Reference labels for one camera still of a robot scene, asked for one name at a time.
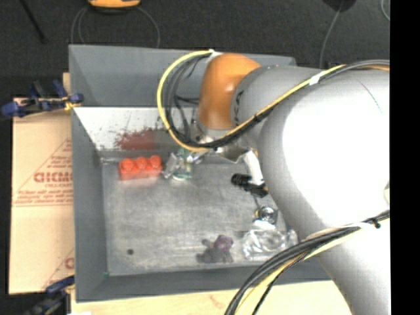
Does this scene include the black cylinder on white bracket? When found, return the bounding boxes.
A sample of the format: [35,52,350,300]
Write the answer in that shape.
[230,149,269,199]

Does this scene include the clear plastic bottle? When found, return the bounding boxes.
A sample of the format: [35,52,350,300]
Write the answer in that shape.
[241,205,300,263]

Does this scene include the purple toy animal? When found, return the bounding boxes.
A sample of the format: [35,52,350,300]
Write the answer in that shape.
[196,234,235,264]

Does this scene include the red toy brick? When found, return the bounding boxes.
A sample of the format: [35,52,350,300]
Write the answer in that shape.
[117,154,164,181]

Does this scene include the grey metal bin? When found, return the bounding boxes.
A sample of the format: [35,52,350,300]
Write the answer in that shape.
[68,44,331,301]

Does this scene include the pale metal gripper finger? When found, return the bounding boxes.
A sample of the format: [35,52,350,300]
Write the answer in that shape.
[167,148,198,167]
[162,159,182,180]

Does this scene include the brown cardboard board red print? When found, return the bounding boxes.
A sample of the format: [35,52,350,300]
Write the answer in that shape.
[8,96,76,295]

